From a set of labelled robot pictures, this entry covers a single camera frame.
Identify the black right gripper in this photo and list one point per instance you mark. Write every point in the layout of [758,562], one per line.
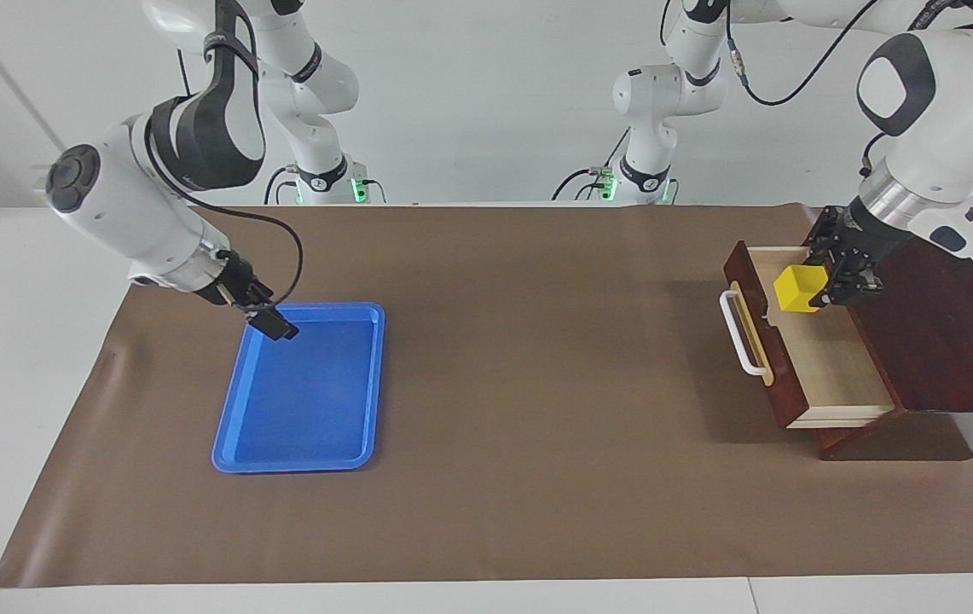
[230,277]

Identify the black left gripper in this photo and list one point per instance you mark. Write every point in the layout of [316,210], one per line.
[853,239]

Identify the yellow cube block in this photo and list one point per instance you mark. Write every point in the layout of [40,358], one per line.
[797,288]

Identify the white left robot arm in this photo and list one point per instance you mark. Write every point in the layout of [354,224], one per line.
[946,111]

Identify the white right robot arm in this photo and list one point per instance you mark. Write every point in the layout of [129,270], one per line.
[128,205]

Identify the blue plastic tray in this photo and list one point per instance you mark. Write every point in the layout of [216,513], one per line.
[298,409]

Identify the dark wooden cabinet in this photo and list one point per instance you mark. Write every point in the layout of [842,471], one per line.
[946,341]

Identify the brown table mat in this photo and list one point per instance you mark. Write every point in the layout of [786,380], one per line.
[537,426]

